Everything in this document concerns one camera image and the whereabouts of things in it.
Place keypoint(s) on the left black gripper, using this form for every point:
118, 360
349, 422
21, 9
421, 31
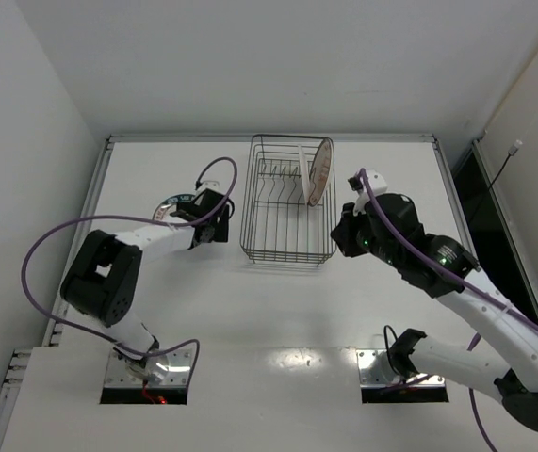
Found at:
187, 213

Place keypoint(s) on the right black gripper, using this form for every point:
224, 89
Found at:
344, 236

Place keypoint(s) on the green rim plate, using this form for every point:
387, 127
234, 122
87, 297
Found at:
169, 205

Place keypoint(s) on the orange sunburst plate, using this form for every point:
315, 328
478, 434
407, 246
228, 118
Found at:
321, 170

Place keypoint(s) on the black rim flower plate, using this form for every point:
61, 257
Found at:
303, 165

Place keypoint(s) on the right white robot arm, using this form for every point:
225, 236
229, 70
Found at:
448, 273

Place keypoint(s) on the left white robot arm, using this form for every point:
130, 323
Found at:
101, 282

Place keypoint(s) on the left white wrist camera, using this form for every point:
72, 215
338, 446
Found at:
207, 184

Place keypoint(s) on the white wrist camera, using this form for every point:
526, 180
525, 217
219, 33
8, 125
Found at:
207, 184
376, 182

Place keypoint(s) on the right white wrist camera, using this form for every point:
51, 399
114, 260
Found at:
376, 182

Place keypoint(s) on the wire dish rack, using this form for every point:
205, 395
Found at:
277, 228

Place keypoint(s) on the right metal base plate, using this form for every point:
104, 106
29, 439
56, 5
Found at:
375, 373

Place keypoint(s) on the metal base plate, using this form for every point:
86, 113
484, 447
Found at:
375, 373
170, 371

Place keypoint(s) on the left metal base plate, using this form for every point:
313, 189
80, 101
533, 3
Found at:
170, 371

